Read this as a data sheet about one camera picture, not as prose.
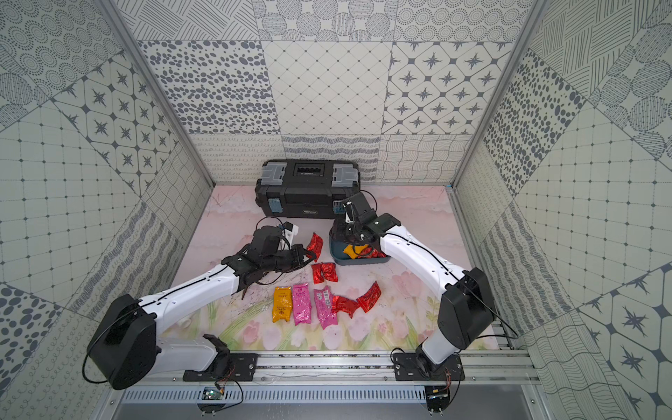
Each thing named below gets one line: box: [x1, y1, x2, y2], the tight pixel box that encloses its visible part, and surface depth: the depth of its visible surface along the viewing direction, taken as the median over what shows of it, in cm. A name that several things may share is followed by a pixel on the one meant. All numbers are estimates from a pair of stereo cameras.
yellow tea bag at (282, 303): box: [272, 286, 293, 323], surface depth 86 cm
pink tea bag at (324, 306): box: [313, 285, 339, 330], surface depth 85 cm
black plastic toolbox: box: [254, 160, 361, 220], surface depth 101 cm
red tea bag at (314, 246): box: [306, 231, 324, 262], surface depth 85 cm
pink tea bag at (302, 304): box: [292, 282, 312, 326], surface depth 85 cm
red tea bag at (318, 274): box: [311, 263, 325, 285], surface depth 92 cm
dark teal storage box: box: [329, 236, 392, 266], surface depth 97 cm
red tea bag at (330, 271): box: [321, 262, 339, 283], surface depth 92 cm
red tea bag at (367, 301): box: [356, 280, 382, 314], surface depth 87 cm
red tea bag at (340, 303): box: [330, 295, 359, 319], surface depth 85 cm
